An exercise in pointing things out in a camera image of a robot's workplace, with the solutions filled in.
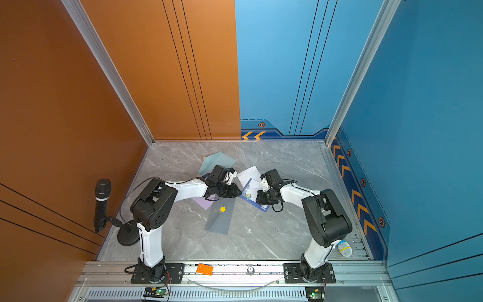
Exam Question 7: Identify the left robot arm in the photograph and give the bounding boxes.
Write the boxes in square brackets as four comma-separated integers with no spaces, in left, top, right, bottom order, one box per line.
[130,165,241,283]

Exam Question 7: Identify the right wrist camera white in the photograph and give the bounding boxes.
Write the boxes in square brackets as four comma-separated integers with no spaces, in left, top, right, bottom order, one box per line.
[260,174,270,192]

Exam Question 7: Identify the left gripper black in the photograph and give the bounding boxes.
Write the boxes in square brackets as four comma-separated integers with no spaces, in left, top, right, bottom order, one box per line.
[216,183,244,198]

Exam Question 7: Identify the plain white paper sheet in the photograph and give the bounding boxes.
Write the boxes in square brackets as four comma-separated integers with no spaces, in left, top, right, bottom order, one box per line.
[237,166,261,187]

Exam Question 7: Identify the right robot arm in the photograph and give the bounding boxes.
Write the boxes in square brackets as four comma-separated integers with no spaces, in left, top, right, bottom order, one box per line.
[256,169,352,284]

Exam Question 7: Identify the left green circuit board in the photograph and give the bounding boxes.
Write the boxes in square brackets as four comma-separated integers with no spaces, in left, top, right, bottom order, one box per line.
[143,287,171,301]

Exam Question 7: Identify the black microphone on stand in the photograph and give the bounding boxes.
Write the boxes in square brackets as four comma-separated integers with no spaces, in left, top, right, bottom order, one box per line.
[93,179,140,247]

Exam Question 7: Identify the teal envelope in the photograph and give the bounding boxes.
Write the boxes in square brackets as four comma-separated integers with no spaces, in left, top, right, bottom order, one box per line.
[198,152,236,176]

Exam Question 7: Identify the orange lego brick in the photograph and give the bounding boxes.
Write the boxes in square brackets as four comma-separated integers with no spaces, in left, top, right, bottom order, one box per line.
[196,263,214,276]

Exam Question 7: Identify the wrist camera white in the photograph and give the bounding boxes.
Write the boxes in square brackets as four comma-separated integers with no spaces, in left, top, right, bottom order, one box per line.
[260,174,270,192]
[224,170,237,185]

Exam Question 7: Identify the right green circuit board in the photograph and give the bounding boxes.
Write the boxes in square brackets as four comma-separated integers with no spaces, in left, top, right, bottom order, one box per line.
[304,287,325,302]

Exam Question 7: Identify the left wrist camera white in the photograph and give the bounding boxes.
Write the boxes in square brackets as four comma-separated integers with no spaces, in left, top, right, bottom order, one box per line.
[224,170,237,185]

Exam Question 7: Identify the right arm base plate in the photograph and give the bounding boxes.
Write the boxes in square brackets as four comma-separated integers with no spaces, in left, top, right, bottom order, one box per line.
[283,262,337,284]

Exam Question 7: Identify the aluminium front rail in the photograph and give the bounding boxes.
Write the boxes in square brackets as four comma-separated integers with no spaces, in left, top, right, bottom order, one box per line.
[75,260,392,288]

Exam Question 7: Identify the purple envelope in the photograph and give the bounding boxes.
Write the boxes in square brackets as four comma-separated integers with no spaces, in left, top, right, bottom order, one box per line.
[191,173,224,210]

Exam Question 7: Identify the green circuit board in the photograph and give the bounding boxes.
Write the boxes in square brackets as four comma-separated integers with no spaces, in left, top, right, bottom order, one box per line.
[143,287,171,301]
[304,287,325,302]

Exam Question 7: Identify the grey envelope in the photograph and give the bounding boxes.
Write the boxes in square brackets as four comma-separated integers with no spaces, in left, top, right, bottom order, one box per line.
[205,198,236,235]

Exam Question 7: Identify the silver knob on rail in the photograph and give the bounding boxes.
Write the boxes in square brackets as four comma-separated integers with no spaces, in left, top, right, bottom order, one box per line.
[247,266,255,276]

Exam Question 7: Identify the blue floral letter paper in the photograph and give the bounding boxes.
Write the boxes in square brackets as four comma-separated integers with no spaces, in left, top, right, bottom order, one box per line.
[241,179,269,213]

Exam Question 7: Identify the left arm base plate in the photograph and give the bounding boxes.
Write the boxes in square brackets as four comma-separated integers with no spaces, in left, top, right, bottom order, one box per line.
[131,262,185,284]

